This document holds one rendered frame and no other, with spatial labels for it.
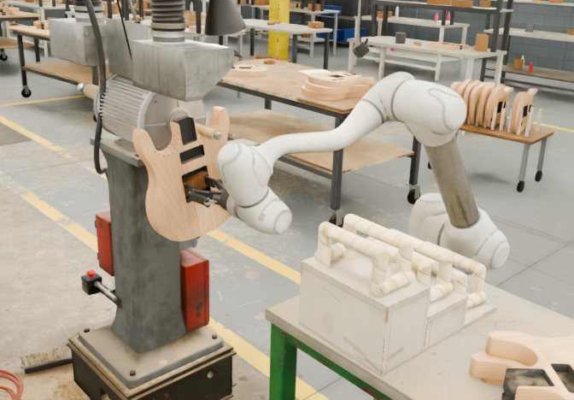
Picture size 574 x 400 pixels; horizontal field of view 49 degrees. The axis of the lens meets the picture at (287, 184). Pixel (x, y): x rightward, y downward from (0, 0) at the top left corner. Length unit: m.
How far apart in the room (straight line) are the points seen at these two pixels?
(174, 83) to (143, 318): 1.06
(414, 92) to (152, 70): 0.78
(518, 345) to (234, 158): 0.81
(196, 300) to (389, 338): 1.38
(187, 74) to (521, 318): 1.11
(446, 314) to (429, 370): 0.15
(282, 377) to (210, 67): 0.88
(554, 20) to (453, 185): 11.44
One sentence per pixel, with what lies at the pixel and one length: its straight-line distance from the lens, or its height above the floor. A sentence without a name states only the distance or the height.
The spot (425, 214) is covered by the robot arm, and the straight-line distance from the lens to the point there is 2.33.
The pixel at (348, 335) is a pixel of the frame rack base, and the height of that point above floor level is 0.98.
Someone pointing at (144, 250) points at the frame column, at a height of 0.73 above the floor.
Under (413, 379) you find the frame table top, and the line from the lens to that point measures 1.44.
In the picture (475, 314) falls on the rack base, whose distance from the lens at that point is 1.69.
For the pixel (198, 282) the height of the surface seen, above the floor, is 0.53.
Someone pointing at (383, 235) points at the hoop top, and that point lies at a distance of 1.42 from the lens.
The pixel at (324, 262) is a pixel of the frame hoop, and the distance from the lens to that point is 1.46.
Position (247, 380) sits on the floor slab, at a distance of 2.95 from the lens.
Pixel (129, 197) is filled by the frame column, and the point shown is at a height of 0.94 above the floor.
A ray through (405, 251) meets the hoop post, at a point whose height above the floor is 1.19.
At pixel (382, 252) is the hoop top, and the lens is 1.32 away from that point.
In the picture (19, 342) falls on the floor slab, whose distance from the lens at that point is 3.38.
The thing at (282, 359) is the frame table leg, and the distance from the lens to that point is 1.68.
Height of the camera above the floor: 1.76
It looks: 19 degrees down
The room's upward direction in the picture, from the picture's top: 2 degrees clockwise
